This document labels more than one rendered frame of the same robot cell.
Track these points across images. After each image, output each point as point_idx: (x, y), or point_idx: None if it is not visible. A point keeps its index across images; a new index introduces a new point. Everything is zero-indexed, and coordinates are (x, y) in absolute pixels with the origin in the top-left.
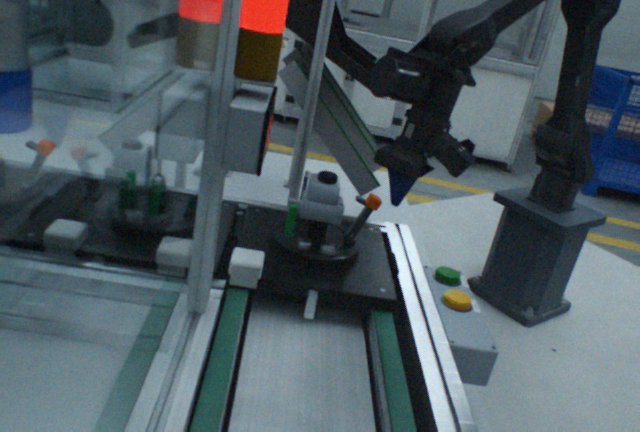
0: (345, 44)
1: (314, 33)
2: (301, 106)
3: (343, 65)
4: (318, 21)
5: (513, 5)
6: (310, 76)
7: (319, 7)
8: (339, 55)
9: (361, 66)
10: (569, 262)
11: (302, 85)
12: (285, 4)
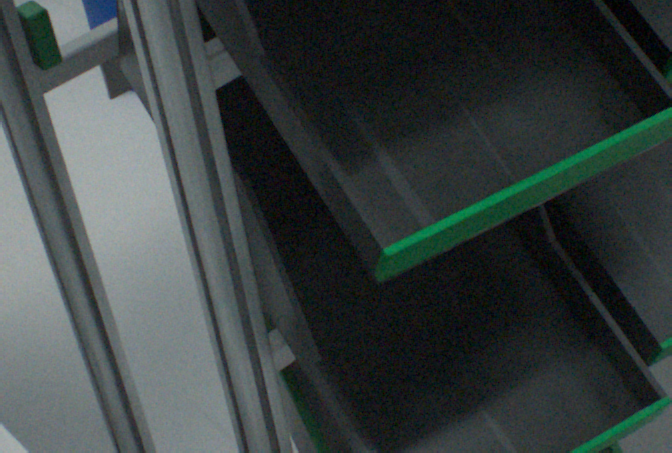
0: (540, 238)
1: (252, 263)
2: (298, 449)
3: (331, 411)
4: (248, 232)
5: None
6: (229, 411)
7: (236, 189)
8: (315, 373)
9: (372, 447)
10: None
11: (283, 393)
12: None
